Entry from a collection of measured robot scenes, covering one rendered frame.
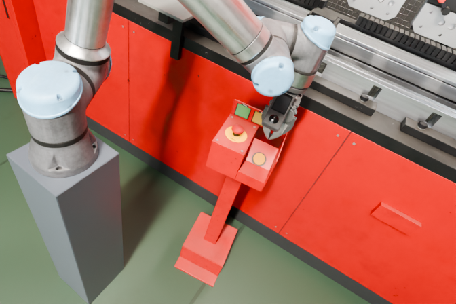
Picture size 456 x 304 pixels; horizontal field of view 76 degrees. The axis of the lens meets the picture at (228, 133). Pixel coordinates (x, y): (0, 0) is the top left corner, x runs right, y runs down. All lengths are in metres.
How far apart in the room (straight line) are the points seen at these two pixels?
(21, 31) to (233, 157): 1.32
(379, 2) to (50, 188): 1.00
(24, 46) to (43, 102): 1.23
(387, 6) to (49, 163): 0.98
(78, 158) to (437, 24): 1.01
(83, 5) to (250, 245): 1.31
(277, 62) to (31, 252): 1.36
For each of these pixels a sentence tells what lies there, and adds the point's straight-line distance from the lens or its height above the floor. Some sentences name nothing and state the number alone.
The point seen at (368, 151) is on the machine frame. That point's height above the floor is 0.79.
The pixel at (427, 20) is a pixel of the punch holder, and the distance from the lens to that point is 1.03.
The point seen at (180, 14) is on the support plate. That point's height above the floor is 1.00.
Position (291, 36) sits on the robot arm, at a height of 1.16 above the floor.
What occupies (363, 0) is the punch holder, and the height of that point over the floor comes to 1.18.
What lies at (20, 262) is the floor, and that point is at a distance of 1.59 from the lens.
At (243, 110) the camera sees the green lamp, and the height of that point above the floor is 0.82.
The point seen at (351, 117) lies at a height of 0.88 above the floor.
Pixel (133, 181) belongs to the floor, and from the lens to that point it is 1.72.
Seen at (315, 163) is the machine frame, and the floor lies 0.63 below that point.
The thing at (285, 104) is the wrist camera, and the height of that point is 1.00.
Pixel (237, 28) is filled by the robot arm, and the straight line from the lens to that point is 0.49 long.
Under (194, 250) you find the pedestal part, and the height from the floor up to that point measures 0.12.
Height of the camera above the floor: 1.39
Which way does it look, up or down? 42 degrees down
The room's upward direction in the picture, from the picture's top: 18 degrees clockwise
